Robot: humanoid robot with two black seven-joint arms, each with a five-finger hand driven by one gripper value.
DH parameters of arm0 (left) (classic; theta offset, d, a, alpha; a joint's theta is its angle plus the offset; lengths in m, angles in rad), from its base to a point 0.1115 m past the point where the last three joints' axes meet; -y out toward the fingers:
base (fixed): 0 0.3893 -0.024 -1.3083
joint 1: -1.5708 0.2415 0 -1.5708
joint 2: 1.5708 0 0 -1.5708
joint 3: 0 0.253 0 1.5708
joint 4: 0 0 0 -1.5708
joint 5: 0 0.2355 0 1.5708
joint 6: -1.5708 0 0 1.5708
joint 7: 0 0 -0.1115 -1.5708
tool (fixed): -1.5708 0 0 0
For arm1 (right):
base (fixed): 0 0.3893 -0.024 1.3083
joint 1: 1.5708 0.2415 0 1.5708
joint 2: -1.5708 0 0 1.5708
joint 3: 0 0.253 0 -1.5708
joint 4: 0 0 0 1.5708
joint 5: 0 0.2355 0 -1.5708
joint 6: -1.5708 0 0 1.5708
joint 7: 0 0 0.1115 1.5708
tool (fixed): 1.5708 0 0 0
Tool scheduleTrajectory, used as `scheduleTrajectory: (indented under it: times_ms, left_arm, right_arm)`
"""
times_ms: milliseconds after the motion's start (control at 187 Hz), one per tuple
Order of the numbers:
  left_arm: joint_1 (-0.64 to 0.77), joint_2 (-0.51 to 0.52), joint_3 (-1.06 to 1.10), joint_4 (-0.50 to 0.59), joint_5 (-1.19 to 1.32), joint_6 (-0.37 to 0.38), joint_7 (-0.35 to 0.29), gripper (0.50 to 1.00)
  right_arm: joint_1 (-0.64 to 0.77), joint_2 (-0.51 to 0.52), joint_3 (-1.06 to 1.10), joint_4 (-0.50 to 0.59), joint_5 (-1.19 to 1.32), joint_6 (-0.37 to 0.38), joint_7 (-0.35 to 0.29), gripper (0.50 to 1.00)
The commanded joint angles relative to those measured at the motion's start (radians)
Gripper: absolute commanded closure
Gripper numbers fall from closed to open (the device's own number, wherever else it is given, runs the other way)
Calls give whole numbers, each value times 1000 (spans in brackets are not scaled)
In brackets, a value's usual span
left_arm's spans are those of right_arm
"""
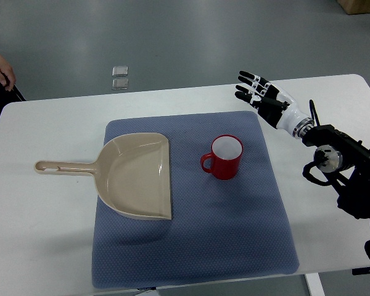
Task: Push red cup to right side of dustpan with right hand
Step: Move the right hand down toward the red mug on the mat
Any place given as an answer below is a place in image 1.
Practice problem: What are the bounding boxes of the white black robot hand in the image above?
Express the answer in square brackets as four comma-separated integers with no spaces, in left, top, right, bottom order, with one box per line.
[235,71,315,139]

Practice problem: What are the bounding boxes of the metal floor plate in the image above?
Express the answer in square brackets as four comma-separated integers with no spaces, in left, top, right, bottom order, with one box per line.
[112,78,129,90]
[112,66,128,77]

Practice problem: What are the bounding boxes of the lower metal floor plate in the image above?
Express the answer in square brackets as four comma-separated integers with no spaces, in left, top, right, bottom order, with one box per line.
[112,78,129,90]

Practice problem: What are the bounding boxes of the cardboard box corner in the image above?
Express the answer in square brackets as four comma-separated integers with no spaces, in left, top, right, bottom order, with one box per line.
[337,0,370,15]

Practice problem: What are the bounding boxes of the red mug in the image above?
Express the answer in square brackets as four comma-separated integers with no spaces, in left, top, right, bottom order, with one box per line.
[200,134,244,180]

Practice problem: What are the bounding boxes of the blue textured mat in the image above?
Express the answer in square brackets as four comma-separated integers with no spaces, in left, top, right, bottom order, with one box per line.
[92,111,299,289]

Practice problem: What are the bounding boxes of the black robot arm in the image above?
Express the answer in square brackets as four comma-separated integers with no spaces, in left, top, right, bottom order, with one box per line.
[302,101,370,275]

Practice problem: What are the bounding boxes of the beige plastic dustpan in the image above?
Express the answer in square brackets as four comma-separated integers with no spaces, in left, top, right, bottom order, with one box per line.
[35,133,173,220]

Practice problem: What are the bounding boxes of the white table leg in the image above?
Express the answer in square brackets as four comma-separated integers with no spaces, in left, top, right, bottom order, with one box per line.
[305,273,326,296]

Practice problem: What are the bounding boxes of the upper metal floor plate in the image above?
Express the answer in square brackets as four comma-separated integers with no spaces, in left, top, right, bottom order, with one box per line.
[112,66,128,77]

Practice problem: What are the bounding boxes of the bystander bare hand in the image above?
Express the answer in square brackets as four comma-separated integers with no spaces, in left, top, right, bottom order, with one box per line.
[0,55,16,91]

